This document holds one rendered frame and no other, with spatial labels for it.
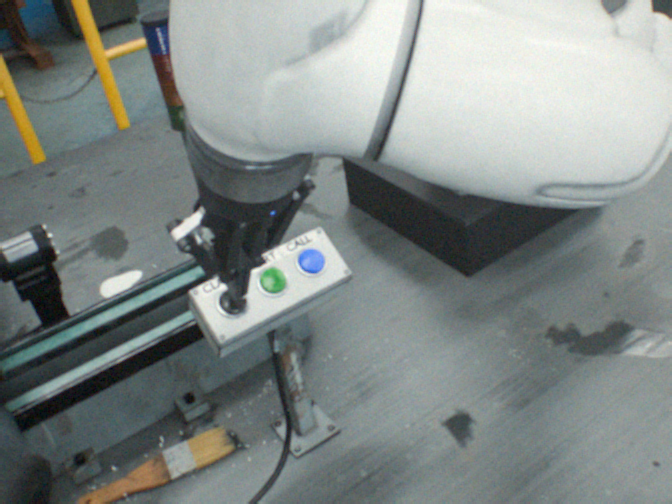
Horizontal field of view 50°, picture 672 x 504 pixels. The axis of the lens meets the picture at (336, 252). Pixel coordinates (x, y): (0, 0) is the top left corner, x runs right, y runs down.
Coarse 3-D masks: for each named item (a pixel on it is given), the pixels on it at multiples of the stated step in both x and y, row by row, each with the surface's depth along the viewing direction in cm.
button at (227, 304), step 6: (222, 294) 76; (228, 294) 76; (222, 300) 76; (228, 300) 76; (234, 300) 76; (240, 300) 76; (246, 300) 76; (222, 306) 75; (228, 306) 75; (234, 306) 76; (240, 306) 76; (228, 312) 75; (234, 312) 75; (240, 312) 76
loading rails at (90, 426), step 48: (144, 288) 105; (192, 288) 106; (48, 336) 100; (96, 336) 101; (144, 336) 97; (192, 336) 97; (0, 384) 96; (48, 384) 92; (96, 384) 92; (144, 384) 96; (192, 384) 101; (48, 432) 91; (96, 432) 95
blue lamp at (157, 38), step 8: (168, 24) 112; (144, 32) 113; (152, 32) 112; (160, 32) 112; (168, 32) 112; (152, 40) 113; (160, 40) 112; (168, 40) 113; (152, 48) 114; (160, 48) 113; (168, 48) 113
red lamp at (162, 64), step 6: (150, 54) 115; (162, 54) 114; (168, 54) 114; (156, 60) 115; (162, 60) 114; (168, 60) 114; (156, 66) 116; (162, 66) 115; (168, 66) 115; (156, 72) 117; (162, 72) 116; (168, 72) 116; (162, 78) 117; (168, 78) 116; (174, 78) 116
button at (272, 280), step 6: (270, 270) 78; (276, 270) 78; (264, 276) 78; (270, 276) 78; (276, 276) 78; (282, 276) 78; (264, 282) 77; (270, 282) 77; (276, 282) 78; (282, 282) 78; (264, 288) 77; (270, 288) 77; (276, 288) 77; (282, 288) 78
